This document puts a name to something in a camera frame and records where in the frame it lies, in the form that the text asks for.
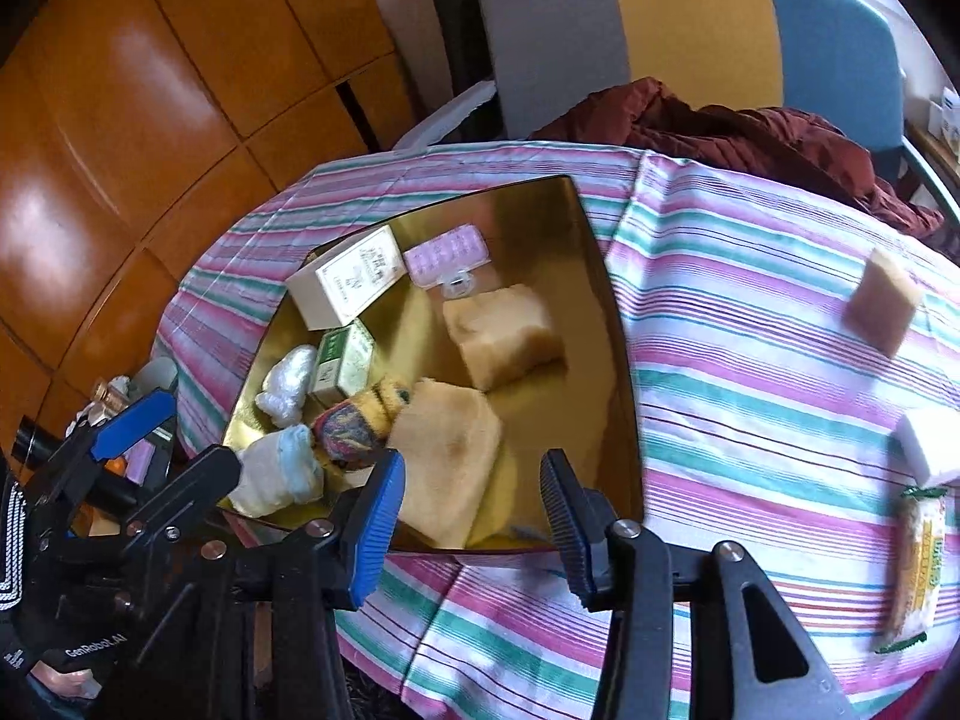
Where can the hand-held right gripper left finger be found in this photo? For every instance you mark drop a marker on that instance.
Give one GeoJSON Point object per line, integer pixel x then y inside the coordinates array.
{"type": "Point", "coordinates": [379, 525]}

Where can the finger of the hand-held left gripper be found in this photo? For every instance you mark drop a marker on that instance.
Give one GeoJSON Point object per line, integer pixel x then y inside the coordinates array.
{"type": "Point", "coordinates": [135, 424]}
{"type": "Point", "coordinates": [187, 484]}

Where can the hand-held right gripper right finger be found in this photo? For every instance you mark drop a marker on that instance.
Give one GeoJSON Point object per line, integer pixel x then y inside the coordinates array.
{"type": "Point", "coordinates": [574, 532]}

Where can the white and blue sock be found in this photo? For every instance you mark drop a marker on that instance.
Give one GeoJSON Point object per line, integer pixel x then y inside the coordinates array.
{"type": "Point", "coordinates": [277, 469]}

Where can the yellow sponge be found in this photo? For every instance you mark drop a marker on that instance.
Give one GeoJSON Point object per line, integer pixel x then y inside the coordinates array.
{"type": "Point", "coordinates": [450, 457]}

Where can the yellow multicoloured sock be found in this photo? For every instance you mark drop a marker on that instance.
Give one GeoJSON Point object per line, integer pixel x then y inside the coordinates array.
{"type": "Point", "coordinates": [360, 424]}

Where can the white crinkled plastic packet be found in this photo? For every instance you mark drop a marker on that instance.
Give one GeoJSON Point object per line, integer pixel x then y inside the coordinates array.
{"type": "Point", "coordinates": [289, 386]}

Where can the green and white small box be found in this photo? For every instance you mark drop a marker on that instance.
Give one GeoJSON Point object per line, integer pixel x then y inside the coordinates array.
{"type": "Point", "coordinates": [345, 360]}

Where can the gold metal tin box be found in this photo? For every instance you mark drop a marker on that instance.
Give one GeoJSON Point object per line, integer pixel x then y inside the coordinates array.
{"type": "Point", "coordinates": [585, 330]}

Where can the tan sponge block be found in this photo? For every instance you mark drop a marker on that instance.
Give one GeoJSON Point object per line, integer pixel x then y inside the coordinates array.
{"type": "Point", "coordinates": [502, 337]}
{"type": "Point", "coordinates": [881, 307]}

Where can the cream cardboard box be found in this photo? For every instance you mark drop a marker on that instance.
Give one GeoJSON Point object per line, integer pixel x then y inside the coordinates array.
{"type": "Point", "coordinates": [345, 277]}

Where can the pink ridged brush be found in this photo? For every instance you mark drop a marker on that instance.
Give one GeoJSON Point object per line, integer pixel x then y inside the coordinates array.
{"type": "Point", "coordinates": [450, 251]}

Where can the biscuit packet yellow green label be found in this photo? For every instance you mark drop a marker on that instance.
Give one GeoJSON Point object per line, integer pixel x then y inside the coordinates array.
{"type": "Point", "coordinates": [915, 570]}

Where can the white foam block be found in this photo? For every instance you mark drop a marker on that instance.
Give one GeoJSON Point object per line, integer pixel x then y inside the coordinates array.
{"type": "Point", "coordinates": [934, 446]}

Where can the person's left hand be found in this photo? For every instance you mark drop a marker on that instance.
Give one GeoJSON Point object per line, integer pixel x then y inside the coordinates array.
{"type": "Point", "coordinates": [67, 684]}

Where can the pink plastic item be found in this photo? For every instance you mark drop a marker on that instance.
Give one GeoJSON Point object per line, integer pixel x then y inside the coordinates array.
{"type": "Point", "coordinates": [141, 461]}

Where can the glass bottle gold cap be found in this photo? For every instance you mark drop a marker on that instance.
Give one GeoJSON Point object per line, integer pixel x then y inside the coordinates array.
{"type": "Point", "coordinates": [109, 394]}

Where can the striped tablecloth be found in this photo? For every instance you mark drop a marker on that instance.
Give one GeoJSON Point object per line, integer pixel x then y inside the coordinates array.
{"type": "Point", "coordinates": [750, 405]}

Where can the wooden wardrobe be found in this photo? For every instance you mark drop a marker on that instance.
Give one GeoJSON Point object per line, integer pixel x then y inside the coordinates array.
{"type": "Point", "coordinates": [150, 127]}

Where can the maroon garment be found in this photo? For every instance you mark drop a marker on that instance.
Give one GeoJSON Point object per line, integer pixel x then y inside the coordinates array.
{"type": "Point", "coordinates": [750, 135]}

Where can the grey yellow blue chair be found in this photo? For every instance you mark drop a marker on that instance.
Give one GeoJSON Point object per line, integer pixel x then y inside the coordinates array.
{"type": "Point", "coordinates": [555, 37]}

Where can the wooden side table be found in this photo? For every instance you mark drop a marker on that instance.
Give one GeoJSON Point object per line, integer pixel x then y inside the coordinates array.
{"type": "Point", "coordinates": [934, 157]}

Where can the white carton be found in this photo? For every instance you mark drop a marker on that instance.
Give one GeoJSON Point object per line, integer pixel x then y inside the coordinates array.
{"type": "Point", "coordinates": [945, 112]}

